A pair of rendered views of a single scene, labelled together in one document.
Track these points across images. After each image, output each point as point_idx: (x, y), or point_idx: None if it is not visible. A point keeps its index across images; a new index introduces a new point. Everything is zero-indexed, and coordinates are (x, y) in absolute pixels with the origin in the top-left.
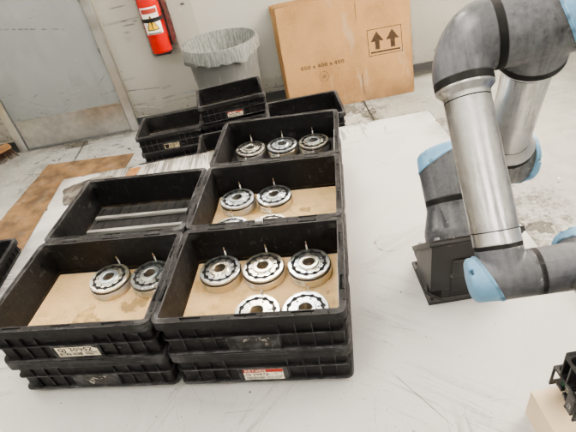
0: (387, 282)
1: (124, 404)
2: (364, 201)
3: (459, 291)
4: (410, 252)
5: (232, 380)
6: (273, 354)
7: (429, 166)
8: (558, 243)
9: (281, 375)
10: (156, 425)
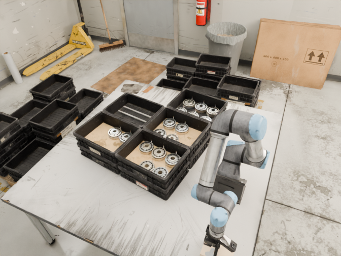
0: None
1: (102, 172)
2: None
3: None
4: None
5: (133, 182)
6: (144, 181)
7: (228, 147)
8: (221, 193)
9: (146, 188)
10: (106, 183)
